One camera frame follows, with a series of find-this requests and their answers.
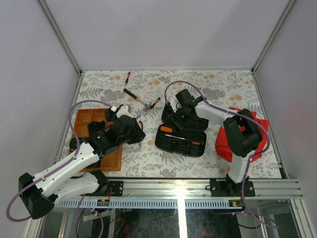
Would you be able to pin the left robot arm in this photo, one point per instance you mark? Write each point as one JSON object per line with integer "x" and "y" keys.
{"x": 42, "y": 191}

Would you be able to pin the small precision screwdriver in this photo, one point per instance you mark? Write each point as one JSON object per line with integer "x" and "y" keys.
{"x": 127, "y": 79}
{"x": 156, "y": 101}

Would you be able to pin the black plastic tool case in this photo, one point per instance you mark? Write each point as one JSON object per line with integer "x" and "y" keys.
{"x": 193, "y": 131}

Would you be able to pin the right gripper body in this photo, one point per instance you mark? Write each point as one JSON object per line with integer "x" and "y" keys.
{"x": 181, "y": 115}

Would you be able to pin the aluminium front rail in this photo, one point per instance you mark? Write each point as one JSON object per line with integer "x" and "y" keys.
{"x": 193, "y": 193}

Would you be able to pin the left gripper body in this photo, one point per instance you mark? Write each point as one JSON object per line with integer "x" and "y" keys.
{"x": 135, "y": 136}

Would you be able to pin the orange long-nose pliers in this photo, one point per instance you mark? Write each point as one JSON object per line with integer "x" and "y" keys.
{"x": 141, "y": 134}

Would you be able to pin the red cloth bag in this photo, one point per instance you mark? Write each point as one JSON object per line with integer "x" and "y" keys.
{"x": 240, "y": 136}

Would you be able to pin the claw hammer black handle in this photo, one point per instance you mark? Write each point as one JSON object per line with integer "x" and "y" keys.
{"x": 146, "y": 106}

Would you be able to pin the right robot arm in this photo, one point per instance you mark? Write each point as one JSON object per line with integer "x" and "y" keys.
{"x": 217, "y": 115}

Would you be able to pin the dark patterned rolled cloth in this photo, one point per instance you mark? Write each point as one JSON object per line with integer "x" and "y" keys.
{"x": 110, "y": 115}

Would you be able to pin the large orange screwdriver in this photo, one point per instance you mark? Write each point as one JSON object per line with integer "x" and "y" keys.
{"x": 169, "y": 130}

